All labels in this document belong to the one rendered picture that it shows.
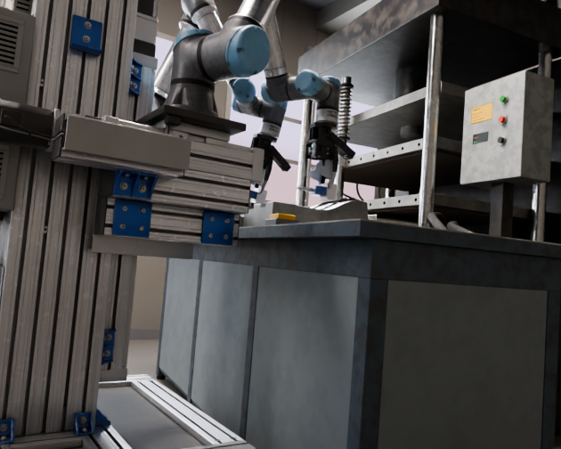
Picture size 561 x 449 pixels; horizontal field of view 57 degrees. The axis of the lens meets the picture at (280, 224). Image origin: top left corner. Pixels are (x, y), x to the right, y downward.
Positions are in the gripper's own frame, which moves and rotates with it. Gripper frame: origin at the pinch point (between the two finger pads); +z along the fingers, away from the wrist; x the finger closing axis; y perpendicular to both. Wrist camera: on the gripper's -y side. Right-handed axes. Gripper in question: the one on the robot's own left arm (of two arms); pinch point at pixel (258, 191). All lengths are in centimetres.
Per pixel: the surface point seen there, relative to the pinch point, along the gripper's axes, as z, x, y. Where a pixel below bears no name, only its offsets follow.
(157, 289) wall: 86, -235, -31
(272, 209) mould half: 5.7, 19.8, 1.2
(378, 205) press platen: -12, -36, -77
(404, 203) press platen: -15, -17, -77
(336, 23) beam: -189, -269, -137
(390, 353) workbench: 31, 84, -8
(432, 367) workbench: 33, 85, -21
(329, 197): -2.9, 31.4, -11.8
